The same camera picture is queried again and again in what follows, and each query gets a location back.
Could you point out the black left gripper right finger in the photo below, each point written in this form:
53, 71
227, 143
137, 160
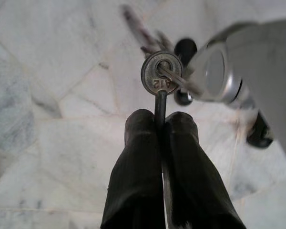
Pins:
193, 186

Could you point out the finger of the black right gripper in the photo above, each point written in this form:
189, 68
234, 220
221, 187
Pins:
186, 48

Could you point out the metal key bunch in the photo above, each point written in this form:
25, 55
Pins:
157, 81

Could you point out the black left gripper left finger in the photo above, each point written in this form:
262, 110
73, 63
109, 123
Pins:
133, 179

